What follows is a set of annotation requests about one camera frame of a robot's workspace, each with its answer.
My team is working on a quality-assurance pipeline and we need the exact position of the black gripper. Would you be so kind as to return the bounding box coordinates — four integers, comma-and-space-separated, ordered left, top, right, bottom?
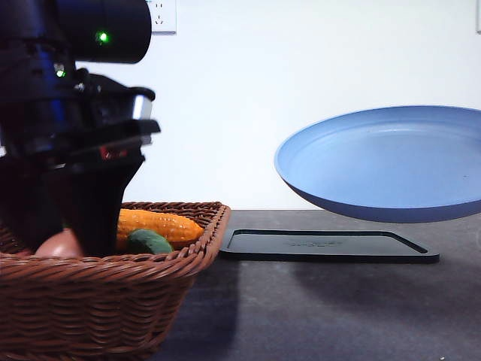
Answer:
0, 68, 161, 258

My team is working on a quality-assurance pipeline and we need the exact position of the black rectangular tray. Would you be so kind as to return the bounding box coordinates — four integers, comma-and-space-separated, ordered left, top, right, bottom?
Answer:
219, 229, 440, 263

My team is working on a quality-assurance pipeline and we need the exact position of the brown egg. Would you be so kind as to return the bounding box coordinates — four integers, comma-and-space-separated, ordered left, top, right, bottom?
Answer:
35, 229, 84, 258

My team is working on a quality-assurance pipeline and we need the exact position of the green toy cucumber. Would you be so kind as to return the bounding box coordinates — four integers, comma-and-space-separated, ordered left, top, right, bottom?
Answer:
128, 229, 174, 254

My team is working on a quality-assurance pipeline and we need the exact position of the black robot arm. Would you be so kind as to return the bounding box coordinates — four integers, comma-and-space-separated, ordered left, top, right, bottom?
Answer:
0, 0, 161, 256

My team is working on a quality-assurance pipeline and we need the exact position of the brown wicker basket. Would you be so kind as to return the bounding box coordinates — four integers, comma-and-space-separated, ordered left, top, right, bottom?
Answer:
0, 202, 231, 361

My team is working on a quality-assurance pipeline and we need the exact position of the yellow toy corn cob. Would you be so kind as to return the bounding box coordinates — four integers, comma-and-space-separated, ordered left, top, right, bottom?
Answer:
116, 209, 204, 253

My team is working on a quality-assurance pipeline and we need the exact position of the blue round plate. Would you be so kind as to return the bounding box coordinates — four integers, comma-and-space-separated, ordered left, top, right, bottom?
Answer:
274, 105, 481, 223

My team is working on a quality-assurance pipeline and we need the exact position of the white wall power socket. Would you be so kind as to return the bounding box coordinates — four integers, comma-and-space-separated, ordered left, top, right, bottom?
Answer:
152, 0, 177, 35

